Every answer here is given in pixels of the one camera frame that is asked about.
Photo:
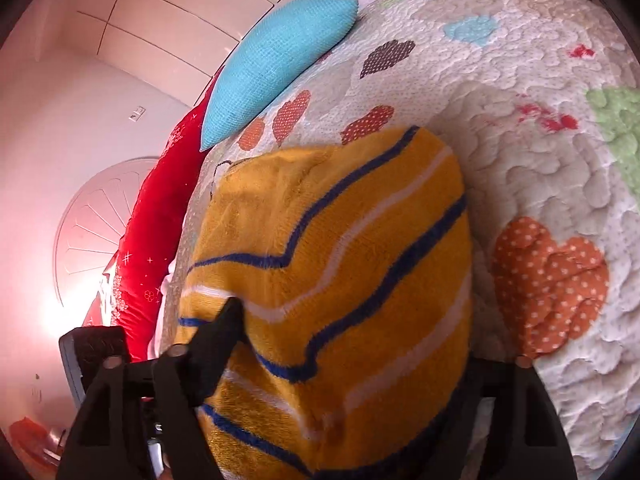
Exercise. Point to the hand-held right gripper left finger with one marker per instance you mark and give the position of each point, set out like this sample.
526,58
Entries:
227,325

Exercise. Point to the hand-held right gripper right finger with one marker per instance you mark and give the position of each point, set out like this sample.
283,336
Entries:
530,410

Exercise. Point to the yellow blue-striped sweater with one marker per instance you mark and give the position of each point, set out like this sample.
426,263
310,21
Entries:
340,260

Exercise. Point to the orange object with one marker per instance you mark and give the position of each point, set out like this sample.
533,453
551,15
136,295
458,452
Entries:
35,440

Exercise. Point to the red patterned pillow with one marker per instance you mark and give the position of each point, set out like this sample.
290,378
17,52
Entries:
150,240

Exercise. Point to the white round headboard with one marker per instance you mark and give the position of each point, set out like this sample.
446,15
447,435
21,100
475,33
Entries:
90,230

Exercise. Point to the quilted patchwork bedspread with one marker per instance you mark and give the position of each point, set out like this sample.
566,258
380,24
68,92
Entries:
525,160

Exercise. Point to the teal knitted pillow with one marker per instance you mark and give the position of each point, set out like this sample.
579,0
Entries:
270,65

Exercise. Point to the white glossy wardrobe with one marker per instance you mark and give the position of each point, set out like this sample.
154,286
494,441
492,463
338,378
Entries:
165,10

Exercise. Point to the white wall socket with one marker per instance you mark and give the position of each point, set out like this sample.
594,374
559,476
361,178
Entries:
137,113

